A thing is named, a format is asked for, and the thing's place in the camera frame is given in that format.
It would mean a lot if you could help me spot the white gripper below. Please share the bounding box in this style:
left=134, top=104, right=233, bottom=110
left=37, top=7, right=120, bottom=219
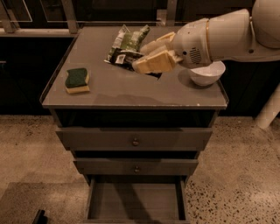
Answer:
left=132, top=18, right=212, bottom=74

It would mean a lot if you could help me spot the black rxbar chocolate wrapper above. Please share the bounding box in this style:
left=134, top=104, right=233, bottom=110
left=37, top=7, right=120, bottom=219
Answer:
left=108, top=47, right=163, bottom=80

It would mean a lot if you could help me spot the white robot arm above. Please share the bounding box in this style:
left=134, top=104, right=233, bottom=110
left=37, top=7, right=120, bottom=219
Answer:
left=132, top=0, right=280, bottom=81

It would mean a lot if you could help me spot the grey drawer cabinet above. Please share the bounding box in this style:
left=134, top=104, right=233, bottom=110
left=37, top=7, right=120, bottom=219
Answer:
left=38, top=25, right=229, bottom=224

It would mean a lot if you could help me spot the brass top drawer knob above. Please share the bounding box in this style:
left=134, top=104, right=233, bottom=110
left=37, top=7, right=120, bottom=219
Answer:
left=132, top=138, right=139, bottom=146

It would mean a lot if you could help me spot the brass drawer knob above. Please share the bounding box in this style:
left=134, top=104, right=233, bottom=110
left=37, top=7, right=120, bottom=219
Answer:
left=132, top=138, right=139, bottom=146
left=134, top=166, right=140, bottom=173

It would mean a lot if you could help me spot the brass middle drawer knob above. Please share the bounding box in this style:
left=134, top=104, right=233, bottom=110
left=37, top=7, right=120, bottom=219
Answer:
left=134, top=166, right=140, bottom=173

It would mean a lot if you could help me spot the grey top drawer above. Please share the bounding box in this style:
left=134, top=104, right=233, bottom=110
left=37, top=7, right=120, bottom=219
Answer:
left=56, top=127, right=212, bottom=151

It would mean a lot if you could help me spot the grey middle drawer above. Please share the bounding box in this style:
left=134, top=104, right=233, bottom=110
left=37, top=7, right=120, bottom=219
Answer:
left=73, top=158, right=198, bottom=176

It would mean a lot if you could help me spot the grey open bottom drawer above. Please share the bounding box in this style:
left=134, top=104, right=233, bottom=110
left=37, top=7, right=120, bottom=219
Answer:
left=83, top=176, right=190, bottom=224

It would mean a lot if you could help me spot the green chip bag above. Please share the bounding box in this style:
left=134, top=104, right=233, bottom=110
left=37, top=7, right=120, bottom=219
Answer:
left=106, top=24, right=150, bottom=61

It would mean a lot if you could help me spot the white bowl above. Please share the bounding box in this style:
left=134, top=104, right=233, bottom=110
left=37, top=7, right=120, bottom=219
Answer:
left=188, top=61, right=226, bottom=87

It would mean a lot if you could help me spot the green yellow sponge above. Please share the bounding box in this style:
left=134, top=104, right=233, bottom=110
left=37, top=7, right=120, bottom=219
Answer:
left=65, top=67, right=90, bottom=94

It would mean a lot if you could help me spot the black object on floor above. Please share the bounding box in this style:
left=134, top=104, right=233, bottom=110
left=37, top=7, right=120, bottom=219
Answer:
left=32, top=209, right=47, bottom=224

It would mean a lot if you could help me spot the metal railing frame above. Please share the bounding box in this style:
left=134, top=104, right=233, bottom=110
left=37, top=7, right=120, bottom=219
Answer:
left=0, top=0, right=280, bottom=39

